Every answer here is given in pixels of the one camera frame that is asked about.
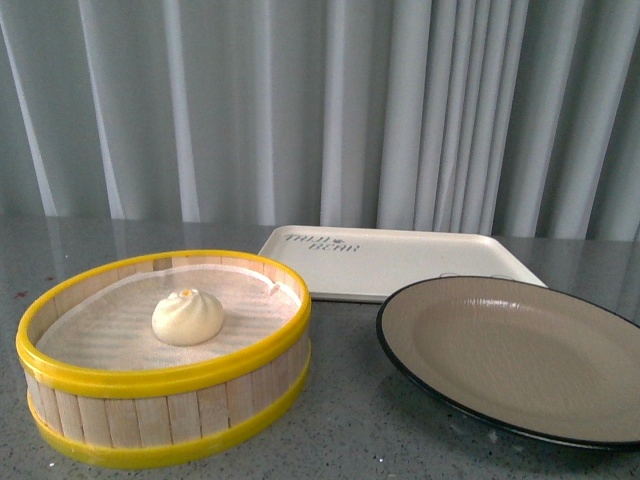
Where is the white steamed bun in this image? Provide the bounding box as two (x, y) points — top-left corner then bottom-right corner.
(151, 289), (224, 346)

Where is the beige plate with black rim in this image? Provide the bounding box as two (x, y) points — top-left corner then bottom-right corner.
(376, 276), (639, 450)

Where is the cream rectangular serving tray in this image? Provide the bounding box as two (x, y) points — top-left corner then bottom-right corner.
(259, 225), (543, 303)

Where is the yellow-rimmed wooden steamer basket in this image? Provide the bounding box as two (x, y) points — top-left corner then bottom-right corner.
(16, 250), (311, 468)

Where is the white mesh steamer liner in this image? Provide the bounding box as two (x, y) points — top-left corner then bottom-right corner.
(36, 264), (302, 371)

